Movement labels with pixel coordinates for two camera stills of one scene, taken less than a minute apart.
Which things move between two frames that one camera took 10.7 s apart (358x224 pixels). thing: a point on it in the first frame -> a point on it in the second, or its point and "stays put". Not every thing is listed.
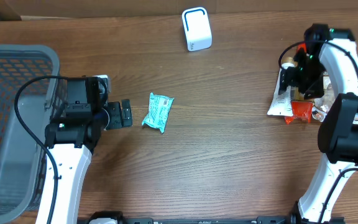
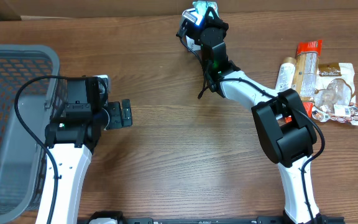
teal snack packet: [158, 112] -> [202, 7]
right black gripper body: [291, 76] -> [209, 22]
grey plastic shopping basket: [12, 162] stays put
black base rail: [294, 218] stays put
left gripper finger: [127, 112] stays put
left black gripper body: [115, 115] stays put
